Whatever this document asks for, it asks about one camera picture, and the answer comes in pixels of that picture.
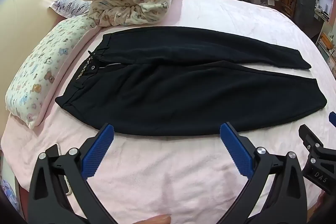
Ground purple floral pillow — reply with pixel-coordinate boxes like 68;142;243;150
49;0;92;18

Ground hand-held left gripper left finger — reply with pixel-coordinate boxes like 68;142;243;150
28;123;116;224

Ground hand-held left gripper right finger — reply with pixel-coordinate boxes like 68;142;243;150
220;122;307;224

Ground smartphone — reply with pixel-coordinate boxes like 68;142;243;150
45;143;72;196

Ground bear print pillow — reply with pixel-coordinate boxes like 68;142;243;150
5;14;96;130

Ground black pants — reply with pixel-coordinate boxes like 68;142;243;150
55;26;327;136

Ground cream headboard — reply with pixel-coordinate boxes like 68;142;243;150
0;0;66;38

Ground pink bed sheet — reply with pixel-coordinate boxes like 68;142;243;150
0;0;336;224

